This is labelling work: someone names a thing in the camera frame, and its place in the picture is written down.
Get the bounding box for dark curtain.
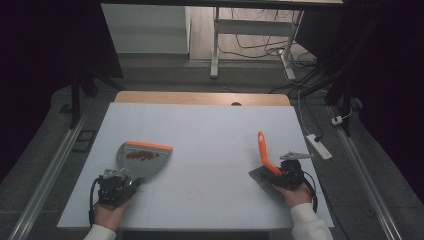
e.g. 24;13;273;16
294;0;424;208
0;0;124;183

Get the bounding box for black metal stand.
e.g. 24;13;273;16
293;46;366;138
59;56;125;130

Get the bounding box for white metal desk frame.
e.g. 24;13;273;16
209;6;305;81

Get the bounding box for person's right hand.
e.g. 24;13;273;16
272;181;313;209

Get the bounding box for white cabinet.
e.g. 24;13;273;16
101;3;192;55

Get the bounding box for orange handled black brush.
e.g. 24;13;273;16
248;130;292;203

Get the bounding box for white floor cable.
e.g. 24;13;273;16
283;49;316;136

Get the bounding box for white power strip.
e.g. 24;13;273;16
305;133;334;161

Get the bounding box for pile of red green beans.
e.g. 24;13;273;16
126;150;161;162

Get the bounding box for person's left hand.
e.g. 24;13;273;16
93;197;132;232

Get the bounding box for white table cover sheet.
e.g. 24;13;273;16
57;101;335;231

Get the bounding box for tangle of black floor cables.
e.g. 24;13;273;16
218;8;319;69

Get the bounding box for aluminium floor rail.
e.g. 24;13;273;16
7;108;92;240
327;105;405;240

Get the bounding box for grey dustpan orange edge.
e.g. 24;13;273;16
115;140;174;184

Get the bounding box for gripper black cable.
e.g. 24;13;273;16
88;177;102;228
301;171;320;214

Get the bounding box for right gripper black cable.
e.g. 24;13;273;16
301;171;320;214

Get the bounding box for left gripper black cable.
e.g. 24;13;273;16
88;177;102;228

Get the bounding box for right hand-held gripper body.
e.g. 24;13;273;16
270;151;315;192

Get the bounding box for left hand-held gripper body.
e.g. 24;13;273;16
97;167;137;207

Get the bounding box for black rectangular floor frame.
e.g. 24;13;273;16
72;129;98;154

